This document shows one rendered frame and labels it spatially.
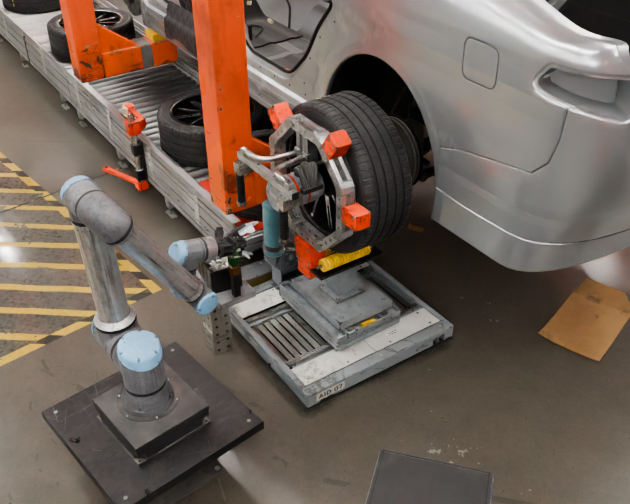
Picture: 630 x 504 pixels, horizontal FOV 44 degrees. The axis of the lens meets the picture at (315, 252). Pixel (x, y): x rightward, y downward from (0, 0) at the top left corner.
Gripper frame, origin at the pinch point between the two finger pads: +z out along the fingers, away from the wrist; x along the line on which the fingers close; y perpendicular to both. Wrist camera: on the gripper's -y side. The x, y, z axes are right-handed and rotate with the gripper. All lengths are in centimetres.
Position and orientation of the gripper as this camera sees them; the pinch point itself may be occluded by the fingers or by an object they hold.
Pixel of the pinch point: (254, 237)
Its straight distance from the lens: 305.4
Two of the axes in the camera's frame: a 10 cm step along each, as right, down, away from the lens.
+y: 5.9, 4.8, -6.5
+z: 7.9, -1.6, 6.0
